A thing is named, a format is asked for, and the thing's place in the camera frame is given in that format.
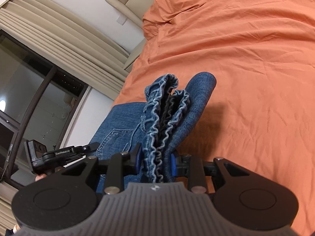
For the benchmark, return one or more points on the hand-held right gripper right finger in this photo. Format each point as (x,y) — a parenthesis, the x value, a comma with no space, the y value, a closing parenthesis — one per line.
(173,164)

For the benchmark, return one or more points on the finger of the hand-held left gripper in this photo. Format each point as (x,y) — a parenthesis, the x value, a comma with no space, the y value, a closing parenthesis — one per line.
(89,147)

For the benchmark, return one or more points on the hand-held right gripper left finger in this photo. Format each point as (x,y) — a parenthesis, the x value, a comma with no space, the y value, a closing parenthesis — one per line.
(137,158)

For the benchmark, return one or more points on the blue denim pants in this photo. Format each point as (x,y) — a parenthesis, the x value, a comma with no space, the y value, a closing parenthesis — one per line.
(196,103)

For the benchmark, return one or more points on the person's left hand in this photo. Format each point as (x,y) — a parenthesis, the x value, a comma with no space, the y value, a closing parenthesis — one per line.
(40,177)

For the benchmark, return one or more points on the dark framed window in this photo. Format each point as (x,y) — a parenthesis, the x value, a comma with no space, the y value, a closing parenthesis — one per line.
(37,98)

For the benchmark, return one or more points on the beige curtain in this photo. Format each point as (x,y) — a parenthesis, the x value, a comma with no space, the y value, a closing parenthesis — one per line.
(64,39)

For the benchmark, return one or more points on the orange bed cover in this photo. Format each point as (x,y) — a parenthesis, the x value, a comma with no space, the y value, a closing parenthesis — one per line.
(246,66)

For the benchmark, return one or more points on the beige padded headboard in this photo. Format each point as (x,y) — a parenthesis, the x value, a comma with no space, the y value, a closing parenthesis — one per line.
(133,2)

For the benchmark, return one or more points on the white wall socket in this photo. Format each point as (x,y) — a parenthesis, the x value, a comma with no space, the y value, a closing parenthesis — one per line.
(122,20)

